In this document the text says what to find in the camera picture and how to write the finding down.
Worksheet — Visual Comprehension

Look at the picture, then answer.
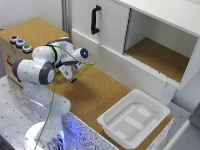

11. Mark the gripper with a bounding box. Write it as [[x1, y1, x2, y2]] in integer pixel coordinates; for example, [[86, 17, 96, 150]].
[[58, 64, 79, 83]]

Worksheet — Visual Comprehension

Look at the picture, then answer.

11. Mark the green button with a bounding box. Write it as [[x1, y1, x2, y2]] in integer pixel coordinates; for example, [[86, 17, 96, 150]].
[[21, 43, 33, 54]]

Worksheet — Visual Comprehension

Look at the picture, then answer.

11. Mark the blue button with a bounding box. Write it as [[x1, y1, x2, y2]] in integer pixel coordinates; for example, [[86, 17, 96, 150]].
[[15, 38, 26, 48]]

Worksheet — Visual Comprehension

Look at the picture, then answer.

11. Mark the red button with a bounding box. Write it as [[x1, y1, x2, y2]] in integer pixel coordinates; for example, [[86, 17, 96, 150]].
[[9, 34, 20, 44]]

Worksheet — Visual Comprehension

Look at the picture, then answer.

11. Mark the white sliding door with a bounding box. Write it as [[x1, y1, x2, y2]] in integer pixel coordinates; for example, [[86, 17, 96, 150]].
[[71, 0, 131, 53]]

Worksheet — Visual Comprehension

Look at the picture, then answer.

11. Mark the white plastic box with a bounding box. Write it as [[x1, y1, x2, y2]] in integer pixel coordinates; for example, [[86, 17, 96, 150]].
[[96, 88, 171, 150]]

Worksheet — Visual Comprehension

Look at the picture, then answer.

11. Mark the white cabinet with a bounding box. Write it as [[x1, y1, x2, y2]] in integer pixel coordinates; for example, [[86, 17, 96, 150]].
[[70, 0, 200, 107]]

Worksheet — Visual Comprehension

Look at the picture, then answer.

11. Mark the green cable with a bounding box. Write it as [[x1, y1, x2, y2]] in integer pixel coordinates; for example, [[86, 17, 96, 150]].
[[33, 45, 98, 150]]

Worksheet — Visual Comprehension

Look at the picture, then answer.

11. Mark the black door handle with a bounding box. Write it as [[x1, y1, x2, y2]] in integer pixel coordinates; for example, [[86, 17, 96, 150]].
[[90, 4, 102, 36]]

